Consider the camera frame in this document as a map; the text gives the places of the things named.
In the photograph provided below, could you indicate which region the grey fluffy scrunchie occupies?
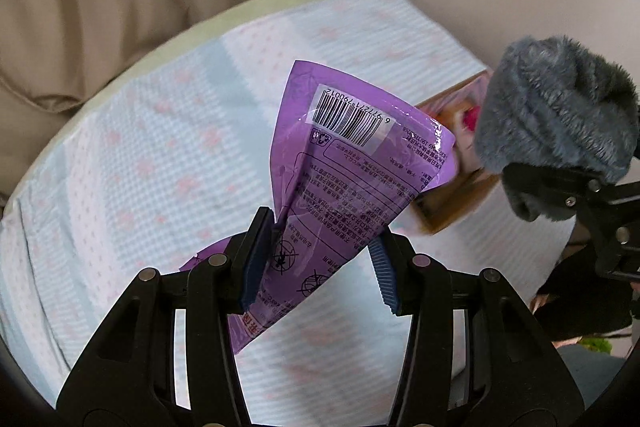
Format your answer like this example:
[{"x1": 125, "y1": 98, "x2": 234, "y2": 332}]
[{"x1": 473, "y1": 34, "x2": 640, "y2": 223}]

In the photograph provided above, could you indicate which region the magenta pink pouch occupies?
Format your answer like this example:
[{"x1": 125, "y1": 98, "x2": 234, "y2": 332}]
[{"x1": 462, "y1": 106, "x2": 480, "y2": 133}]

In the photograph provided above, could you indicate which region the pink lined cardboard box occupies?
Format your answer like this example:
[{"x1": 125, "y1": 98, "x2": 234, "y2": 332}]
[{"x1": 413, "y1": 69, "x2": 499, "y2": 235}]

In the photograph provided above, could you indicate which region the purple plastic packet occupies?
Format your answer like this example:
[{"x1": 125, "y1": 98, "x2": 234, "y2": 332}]
[{"x1": 178, "y1": 58, "x2": 460, "y2": 356}]

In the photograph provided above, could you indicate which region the person's hand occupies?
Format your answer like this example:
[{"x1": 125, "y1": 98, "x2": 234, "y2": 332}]
[{"x1": 529, "y1": 294, "x2": 549, "y2": 313}]

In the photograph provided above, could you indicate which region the pastel patterned bed quilt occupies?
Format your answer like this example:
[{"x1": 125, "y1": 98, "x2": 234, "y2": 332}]
[{"x1": 0, "y1": 0, "x2": 576, "y2": 427}]

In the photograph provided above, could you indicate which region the green mattress sheet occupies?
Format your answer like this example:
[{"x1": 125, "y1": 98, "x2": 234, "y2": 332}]
[{"x1": 1, "y1": 0, "x2": 320, "y2": 206}]

